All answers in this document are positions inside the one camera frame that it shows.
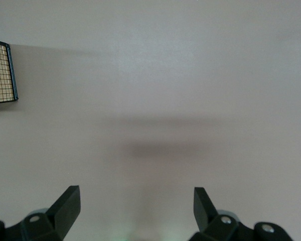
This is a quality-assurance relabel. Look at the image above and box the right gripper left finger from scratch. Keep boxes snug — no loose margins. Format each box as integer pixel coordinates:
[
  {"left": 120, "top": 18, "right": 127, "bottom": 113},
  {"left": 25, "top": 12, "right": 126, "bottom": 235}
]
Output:
[{"left": 0, "top": 185, "right": 81, "bottom": 241}]

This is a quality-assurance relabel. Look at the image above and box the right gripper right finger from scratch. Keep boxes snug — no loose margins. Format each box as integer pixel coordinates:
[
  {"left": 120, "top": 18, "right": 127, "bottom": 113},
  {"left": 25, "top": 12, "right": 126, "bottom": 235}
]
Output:
[{"left": 189, "top": 187, "right": 294, "bottom": 241}]

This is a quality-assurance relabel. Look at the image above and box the black wire basket wooden base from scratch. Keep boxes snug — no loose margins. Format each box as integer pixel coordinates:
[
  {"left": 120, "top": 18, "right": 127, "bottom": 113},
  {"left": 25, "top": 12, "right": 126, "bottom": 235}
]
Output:
[{"left": 0, "top": 37, "right": 19, "bottom": 104}]

